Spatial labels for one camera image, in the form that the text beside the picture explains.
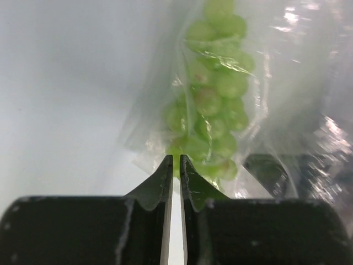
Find clear zip top bag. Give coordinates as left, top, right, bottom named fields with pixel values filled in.
left=126, top=1, right=352, bottom=208

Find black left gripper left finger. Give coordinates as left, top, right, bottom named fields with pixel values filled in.
left=1, top=155, right=173, bottom=264

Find green fake grapes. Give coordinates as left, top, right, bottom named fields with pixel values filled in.
left=163, top=1, right=255, bottom=187

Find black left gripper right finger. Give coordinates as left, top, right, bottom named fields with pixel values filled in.
left=180, top=155, right=352, bottom=264

